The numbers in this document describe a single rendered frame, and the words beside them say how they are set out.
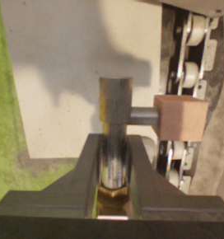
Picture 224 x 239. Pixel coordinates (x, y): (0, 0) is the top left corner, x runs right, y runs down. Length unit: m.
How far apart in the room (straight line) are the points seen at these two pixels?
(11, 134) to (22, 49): 1.08
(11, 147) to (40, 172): 0.26
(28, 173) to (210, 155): 1.24
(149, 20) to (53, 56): 0.14
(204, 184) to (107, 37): 0.35
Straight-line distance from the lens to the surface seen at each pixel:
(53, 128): 0.29
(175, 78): 0.29
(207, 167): 0.42
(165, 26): 0.30
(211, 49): 0.34
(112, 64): 0.26
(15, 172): 1.47
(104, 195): 0.17
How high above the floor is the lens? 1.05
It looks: 73 degrees down
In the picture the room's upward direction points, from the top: 177 degrees counter-clockwise
